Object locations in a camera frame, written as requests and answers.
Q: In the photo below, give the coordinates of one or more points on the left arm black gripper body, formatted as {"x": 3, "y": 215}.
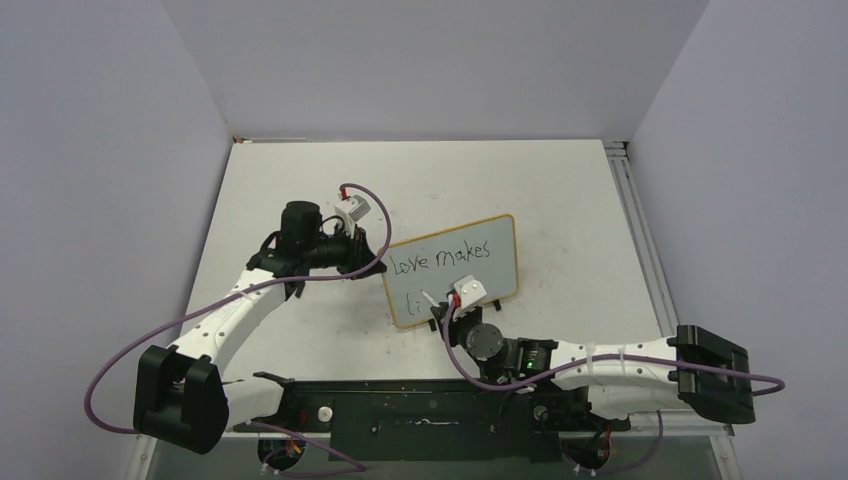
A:
{"x": 318, "y": 250}

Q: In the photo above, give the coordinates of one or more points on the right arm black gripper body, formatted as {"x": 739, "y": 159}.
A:
{"x": 458, "y": 329}

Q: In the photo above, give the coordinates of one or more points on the white whiteboard marker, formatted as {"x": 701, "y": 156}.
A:
{"x": 430, "y": 299}

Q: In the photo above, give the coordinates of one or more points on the yellow framed small whiteboard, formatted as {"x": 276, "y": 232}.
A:
{"x": 430, "y": 264}

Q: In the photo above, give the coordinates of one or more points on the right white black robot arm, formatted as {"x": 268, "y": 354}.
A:
{"x": 693, "y": 370}

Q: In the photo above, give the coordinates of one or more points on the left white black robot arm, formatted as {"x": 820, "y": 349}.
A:
{"x": 180, "y": 396}

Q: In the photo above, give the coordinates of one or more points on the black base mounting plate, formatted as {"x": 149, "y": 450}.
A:
{"x": 439, "y": 420}

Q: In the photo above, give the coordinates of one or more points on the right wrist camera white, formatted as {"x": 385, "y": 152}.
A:
{"x": 468, "y": 293}

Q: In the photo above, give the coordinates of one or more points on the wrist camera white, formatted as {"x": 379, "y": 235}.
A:
{"x": 468, "y": 293}
{"x": 351, "y": 209}

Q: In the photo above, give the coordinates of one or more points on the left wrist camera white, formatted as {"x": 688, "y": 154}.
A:
{"x": 351, "y": 209}

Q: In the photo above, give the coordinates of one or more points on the aluminium rail right side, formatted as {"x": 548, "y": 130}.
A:
{"x": 647, "y": 253}

